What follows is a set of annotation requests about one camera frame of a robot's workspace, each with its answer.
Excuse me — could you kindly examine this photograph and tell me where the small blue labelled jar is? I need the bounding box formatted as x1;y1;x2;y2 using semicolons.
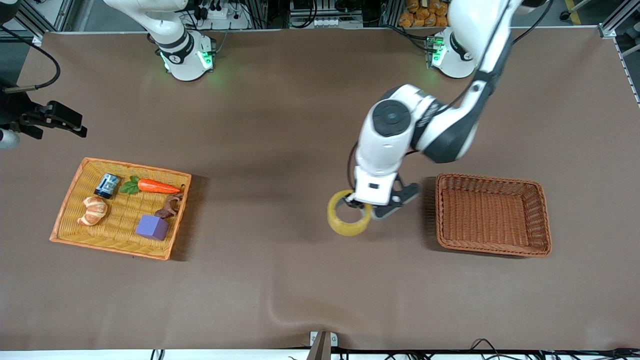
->
94;173;122;200

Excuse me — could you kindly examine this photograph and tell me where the yellow clear tape roll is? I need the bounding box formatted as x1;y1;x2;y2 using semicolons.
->
327;189;372;238

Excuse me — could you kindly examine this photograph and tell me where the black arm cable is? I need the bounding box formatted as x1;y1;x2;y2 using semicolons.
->
0;25;62;96
346;0;555;196

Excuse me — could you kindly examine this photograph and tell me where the toy croissant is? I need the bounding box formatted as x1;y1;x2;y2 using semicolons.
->
77;196;108;227

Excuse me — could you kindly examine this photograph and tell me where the pile of orange buns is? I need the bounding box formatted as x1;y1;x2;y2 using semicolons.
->
398;0;451;28

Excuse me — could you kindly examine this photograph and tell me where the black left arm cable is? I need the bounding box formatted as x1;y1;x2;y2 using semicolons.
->
346;0;555;196

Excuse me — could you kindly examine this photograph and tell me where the brown wicker basket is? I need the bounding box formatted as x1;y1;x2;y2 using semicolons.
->
434;173;553;258

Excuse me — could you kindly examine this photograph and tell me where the orange toy carrot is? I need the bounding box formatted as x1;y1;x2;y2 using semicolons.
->
119;176;183;196

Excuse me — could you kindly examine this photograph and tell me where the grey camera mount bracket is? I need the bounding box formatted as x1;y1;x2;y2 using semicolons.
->
309;330;339;360

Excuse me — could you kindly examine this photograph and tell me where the yellow wicker basket orange rim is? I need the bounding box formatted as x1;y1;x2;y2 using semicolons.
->
49;157;192;261

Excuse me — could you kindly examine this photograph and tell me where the purple foam cube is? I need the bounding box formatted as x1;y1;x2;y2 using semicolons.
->
135;215;170;241

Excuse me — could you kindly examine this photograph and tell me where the brown toy animal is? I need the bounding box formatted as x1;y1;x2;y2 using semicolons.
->
154;185;185;219

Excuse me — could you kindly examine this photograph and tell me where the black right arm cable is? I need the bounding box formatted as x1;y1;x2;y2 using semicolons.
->
0;25;62;96

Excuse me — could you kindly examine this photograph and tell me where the aluminium frame profile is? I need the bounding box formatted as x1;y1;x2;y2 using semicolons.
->
0;0;76;46
597;0;640;106

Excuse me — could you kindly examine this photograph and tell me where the long white power strip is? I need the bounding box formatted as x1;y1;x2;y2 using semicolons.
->
314;17;363;29

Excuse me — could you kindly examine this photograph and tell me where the white power strip with plugs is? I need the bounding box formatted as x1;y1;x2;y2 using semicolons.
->
197;0;251;30

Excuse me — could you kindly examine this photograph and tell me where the brown table cloth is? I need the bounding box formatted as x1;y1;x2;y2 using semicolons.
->
0;27;640;351

